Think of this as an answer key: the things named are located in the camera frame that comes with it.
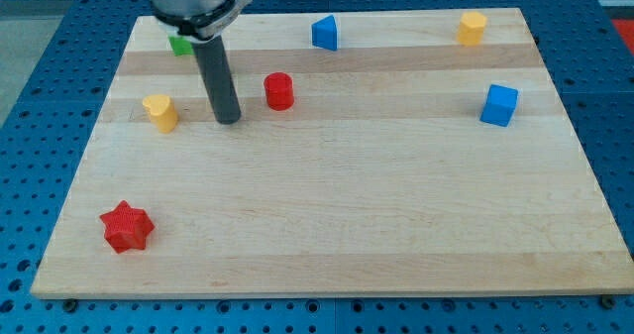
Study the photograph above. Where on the green circle block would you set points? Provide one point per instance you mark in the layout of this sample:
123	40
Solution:
180	46

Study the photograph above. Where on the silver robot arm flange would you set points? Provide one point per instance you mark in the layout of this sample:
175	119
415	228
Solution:
198	21

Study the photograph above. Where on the wooden board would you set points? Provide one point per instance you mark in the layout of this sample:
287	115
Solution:
380	180

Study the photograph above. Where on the red cylinder block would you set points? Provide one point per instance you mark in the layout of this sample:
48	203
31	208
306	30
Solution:
278	88

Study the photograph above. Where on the blue triangle block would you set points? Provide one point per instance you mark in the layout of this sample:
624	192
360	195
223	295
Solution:
324	34

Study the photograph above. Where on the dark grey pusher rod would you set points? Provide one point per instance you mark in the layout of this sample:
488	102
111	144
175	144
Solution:
216	74

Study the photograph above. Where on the yellow heart block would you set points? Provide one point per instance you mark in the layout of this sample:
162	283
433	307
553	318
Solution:
161	112

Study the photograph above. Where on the blue cube block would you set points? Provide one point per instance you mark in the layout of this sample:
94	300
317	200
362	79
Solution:
500	105

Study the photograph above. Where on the yellow hexagon block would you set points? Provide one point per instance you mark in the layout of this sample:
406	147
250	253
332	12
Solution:
471	28

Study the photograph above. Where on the red star block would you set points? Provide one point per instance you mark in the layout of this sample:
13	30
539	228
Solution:
126	227

